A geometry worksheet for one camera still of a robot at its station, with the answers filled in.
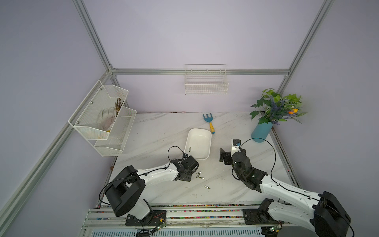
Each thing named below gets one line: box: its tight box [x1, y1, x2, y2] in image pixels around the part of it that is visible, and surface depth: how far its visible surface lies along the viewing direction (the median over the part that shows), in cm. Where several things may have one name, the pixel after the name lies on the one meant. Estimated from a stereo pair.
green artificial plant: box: [249, 88, 308, 125], surface depth 83 cm
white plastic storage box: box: [184, 127, 213, 161], surface depth 104 cm
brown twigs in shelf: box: [114, 97, 124, 118], surface depth 83 cm
